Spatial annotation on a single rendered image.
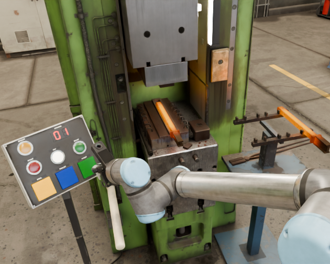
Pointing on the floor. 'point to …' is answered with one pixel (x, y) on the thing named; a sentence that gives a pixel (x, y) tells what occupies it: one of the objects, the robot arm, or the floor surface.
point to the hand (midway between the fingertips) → (96, 165)
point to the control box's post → (76, 226)
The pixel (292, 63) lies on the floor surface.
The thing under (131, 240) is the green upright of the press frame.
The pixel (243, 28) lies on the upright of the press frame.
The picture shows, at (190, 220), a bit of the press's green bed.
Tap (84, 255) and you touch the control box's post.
